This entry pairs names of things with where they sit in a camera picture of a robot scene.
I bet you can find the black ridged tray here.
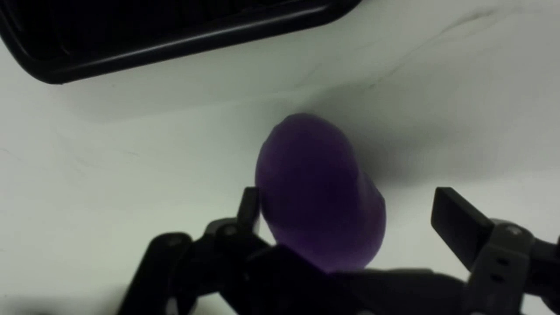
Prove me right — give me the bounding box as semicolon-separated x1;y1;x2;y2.
0;0;365;87

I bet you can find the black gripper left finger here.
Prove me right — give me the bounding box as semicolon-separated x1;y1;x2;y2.
116;186;277;315

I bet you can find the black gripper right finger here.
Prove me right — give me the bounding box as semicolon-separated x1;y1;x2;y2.
431;186;560;315

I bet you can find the purple plush toy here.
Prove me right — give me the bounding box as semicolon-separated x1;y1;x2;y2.
254;113;389;276

